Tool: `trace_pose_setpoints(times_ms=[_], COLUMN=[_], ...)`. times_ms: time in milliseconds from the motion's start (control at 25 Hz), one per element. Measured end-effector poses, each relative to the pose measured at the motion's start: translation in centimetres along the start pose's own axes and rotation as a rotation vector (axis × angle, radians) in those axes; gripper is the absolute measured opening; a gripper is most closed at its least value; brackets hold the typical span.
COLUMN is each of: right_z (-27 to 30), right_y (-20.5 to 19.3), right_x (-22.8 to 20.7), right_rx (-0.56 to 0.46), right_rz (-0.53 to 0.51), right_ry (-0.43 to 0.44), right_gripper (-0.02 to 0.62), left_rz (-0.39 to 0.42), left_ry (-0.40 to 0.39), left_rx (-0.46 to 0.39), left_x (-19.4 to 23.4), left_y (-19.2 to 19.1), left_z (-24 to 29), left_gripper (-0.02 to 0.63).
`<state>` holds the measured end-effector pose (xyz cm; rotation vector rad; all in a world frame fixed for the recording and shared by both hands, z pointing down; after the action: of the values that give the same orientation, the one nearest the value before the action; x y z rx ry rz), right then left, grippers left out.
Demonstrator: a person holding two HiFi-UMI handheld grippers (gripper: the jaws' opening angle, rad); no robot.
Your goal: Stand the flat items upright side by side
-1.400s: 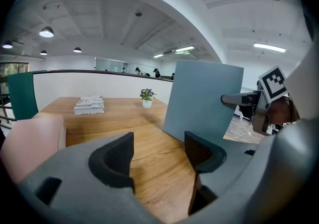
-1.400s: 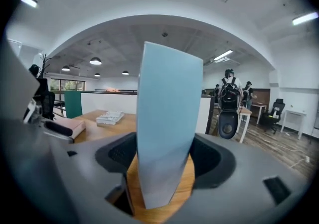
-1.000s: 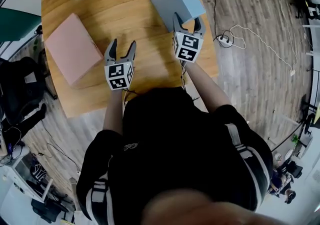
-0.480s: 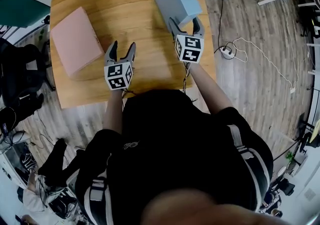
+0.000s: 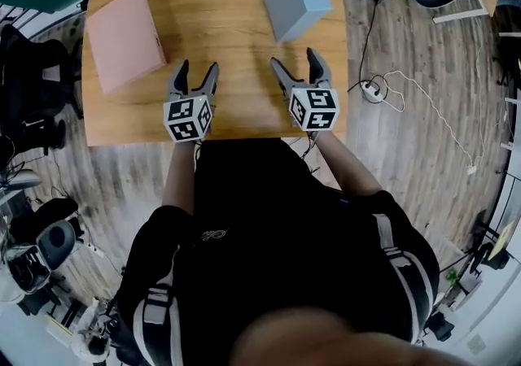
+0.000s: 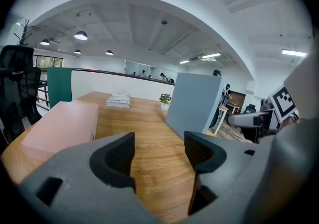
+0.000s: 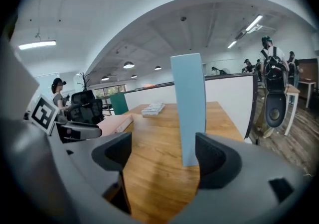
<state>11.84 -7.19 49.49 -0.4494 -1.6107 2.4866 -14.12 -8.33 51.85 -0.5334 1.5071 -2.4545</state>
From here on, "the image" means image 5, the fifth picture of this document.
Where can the person's left forearm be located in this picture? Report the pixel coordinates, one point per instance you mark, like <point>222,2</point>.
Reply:
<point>179,177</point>

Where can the black office chair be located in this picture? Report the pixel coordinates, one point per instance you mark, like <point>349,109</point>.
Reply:
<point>32,84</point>

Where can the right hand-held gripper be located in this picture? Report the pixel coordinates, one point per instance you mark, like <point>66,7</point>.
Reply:
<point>315,110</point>

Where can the person's face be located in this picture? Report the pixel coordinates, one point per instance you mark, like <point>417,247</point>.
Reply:
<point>346,344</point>

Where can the white power strip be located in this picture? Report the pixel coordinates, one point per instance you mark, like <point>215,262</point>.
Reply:
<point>95,249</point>
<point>371,92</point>

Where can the person's right forearm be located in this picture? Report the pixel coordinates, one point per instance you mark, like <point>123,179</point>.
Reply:
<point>346,165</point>

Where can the pink box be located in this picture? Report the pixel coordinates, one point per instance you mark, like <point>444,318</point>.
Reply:
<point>122,39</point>

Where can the person's black shirt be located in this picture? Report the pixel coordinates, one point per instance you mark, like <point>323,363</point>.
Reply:
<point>277,234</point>

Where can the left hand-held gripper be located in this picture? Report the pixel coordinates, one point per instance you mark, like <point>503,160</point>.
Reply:
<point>187,118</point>

